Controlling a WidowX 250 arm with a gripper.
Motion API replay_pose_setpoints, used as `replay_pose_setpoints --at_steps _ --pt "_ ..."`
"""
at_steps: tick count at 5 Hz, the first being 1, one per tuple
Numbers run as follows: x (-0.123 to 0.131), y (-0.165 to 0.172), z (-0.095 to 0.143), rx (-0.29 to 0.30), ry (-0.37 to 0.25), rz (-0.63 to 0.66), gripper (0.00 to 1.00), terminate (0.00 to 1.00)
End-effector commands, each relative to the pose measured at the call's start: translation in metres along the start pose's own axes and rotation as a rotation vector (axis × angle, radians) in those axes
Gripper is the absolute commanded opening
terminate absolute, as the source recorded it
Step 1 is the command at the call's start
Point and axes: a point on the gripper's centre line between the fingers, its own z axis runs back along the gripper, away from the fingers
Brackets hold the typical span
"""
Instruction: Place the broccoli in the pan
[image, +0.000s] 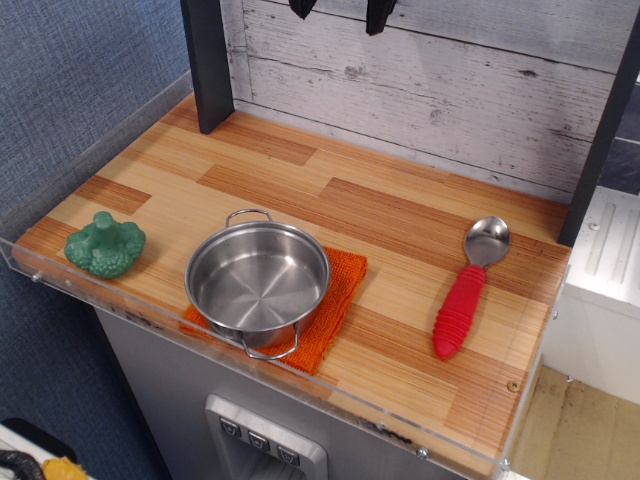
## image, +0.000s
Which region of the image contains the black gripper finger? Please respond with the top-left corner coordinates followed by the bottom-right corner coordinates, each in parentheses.
top-left (366, 0), bottom-right (396, 36)
top-left (289, 0), bottom-right (316, 20)

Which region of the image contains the green toy broccoli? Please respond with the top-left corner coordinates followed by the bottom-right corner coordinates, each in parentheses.
top-left (64, 211), bottom-right (146, 279)

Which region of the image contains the stainless steel pan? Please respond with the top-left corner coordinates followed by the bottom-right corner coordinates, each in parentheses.
top-left (184, 208), bottom-right (331, 361)

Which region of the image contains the orange woven cloth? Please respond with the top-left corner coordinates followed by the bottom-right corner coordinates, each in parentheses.
top-left (180, 247), bottom-right (367, 374)

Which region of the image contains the clear acrylic edge guard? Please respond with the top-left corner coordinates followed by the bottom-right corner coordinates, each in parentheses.
top-left (1, 75), bottom-right (569, 479)

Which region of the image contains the white toy sink unit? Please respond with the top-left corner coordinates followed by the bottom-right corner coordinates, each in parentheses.
top-left (541, 187), bottom-right (639, 403)

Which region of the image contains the grey toy cabinet front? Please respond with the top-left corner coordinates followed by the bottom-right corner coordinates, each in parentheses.
top-left (93, 305), bottom-right (466, 480)

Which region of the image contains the silver dispenser button panel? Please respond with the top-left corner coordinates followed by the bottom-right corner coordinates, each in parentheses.
top-left (205, 394), bottom-right (329, 479)

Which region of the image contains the yellow object at corner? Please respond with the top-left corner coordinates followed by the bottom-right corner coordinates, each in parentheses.
top-left (42, 457), bottom-right (90, 480)

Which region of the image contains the dark left cabinet post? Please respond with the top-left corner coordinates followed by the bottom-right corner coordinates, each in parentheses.
top-left (180, 0), bottom-right (235, 134)

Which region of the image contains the dark cabinet post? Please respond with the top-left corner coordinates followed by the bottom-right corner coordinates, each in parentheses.
top-left (180, 0), bottom-right (235, 134)
top-left (557, 13), bottom-right (639, 247)

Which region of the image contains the red handled metal spoon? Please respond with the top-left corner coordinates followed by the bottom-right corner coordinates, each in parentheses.
top-left (432, 216), bottom-right (510, 360)

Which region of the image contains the dark right cabinet post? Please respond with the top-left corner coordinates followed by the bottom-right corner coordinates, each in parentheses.
top-left (557, 13), bottom-right (639, 247)

